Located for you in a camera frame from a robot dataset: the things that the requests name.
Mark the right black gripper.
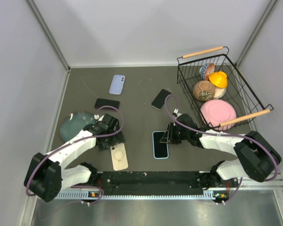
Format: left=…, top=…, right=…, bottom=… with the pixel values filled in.
left=160, top=122, right=189, bottom=145

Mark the light blue phone case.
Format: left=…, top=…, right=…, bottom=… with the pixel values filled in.
left=152, top=131, right=170, bottom=160

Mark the purple edged black phone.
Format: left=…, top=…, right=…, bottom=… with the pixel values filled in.
left=94, top=98, right=120, bottom=109

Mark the cream white phone case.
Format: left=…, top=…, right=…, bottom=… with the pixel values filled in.
left=110, top=143, right=128, bottom=171

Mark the silver edged black phone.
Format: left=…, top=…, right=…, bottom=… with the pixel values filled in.
left=151, top=89, right=171, bottom=110

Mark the lavender purple phone case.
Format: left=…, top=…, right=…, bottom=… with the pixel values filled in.
left=109, top=74, right=126, bottom=95

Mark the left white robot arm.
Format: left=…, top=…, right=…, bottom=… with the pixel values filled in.
left=24, top=113, right=125, bottom=202

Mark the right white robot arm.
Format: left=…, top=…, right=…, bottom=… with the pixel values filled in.
left=159, top=113, right=282, bottom=186

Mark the teal ceramic plate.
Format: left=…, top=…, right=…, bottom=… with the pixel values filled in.
left=59, top=111, right=96, bottom=142

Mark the pink plate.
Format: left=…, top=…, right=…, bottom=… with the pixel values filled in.
left=200, top=99, right=236, bottom=131

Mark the brown patterned bowl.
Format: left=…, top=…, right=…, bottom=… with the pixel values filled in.
left=193, top=81, right=215, bottom=102

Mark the white cream bowl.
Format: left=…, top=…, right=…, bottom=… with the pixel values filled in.
left=213, top=86, right=227, bottom=99

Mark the blue patterned bowl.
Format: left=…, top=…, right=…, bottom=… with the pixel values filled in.
left=199, top=64, right=209, bottom=80

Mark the yellow bowl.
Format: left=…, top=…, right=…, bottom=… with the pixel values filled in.
left=209, top=71, right=228, bottom=89

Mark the red patterned shell dish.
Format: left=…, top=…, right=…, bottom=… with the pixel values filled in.
left=204, top=63, right=215, bottom=81

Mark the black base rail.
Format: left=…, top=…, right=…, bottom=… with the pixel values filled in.
left=71, top=170, right=238, bottom=196

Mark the grey slotted cable duct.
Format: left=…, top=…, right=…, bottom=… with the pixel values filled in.
left=56, top=189, right=227, bottom=201

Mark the black wire basket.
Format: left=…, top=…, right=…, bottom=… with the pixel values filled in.
left=177, top=47, right=273, bottom=129

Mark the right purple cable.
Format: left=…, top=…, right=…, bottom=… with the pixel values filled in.
left=164, top=94, right=280, bottom=182

